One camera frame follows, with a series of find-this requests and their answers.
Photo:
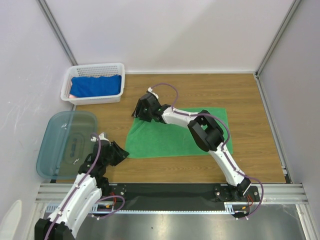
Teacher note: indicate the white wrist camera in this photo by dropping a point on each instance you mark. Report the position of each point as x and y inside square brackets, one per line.
[150, 90]
[102, 137]

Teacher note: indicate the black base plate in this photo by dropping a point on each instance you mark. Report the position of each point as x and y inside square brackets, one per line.
[180, 197]

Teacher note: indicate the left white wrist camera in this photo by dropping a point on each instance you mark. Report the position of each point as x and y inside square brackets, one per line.
[102, 137]

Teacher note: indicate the blue towel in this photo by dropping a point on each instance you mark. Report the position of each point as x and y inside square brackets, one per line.
[89, 86]

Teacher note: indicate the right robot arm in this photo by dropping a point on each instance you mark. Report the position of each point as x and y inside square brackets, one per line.
[206, 132]

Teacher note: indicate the right aluminium frame post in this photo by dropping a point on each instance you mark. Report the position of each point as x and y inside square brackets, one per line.
[283, 26]

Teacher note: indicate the blue translucent plastic tub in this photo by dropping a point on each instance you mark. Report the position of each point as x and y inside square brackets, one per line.
[66, 144]

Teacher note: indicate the slotted aluminium rail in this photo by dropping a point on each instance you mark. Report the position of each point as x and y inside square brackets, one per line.
[270, 194]

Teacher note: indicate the aluminium frame post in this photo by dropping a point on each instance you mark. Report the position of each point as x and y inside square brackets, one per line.
[52, 22]
[283, 26]

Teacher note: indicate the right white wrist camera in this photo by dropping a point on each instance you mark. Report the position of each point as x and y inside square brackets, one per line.
[150, 90]

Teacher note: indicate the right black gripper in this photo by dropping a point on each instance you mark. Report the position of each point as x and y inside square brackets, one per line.
[143, 107]

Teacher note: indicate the white perforated plastic basket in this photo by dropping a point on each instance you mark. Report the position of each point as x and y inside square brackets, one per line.
[93, 70]

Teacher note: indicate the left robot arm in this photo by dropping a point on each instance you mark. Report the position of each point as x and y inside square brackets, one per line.
[90, 187]

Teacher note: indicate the left aluminium frame post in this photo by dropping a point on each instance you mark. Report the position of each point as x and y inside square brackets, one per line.
[52, 22]

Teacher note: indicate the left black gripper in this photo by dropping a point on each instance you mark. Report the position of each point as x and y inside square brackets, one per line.
[121, 154]

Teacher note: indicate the green towel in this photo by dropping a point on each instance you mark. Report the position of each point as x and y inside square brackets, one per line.
[155, 140]

